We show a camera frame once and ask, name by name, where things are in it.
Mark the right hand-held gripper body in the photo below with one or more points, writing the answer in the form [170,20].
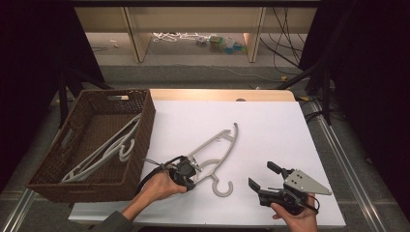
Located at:
[299,183]

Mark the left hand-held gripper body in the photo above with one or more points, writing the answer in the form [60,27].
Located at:
[182,170]

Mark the grey plastic clothes hanger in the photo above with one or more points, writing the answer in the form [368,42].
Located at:
[222,194]
[106,147]
[123,158]

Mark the brown wicker basket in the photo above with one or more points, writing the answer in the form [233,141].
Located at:
[96,129]

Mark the person's left hand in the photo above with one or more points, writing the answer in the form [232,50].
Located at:
[161,187]

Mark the person's right hand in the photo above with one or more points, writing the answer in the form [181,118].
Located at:
[299,222]

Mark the white table sheet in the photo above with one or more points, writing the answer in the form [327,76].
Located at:
[267,129]

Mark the black stand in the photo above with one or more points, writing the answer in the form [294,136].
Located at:
[69,93]
[322,80]

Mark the small grey toy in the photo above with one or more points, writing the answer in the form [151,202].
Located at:
[201,40]

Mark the green toy block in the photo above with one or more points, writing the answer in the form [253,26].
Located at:
[216,42]

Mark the blue and green toy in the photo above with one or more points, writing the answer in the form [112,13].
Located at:
[239,47]

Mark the white and teal bottle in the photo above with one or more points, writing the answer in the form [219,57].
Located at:
[229,43]

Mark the black curtain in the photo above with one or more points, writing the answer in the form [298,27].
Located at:
[370,80]
[32,80]

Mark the beige desk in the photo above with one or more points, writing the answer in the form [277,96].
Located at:
[193,19]

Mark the metal floor rail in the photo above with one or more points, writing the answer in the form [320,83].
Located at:
[351,174]
[16,212]

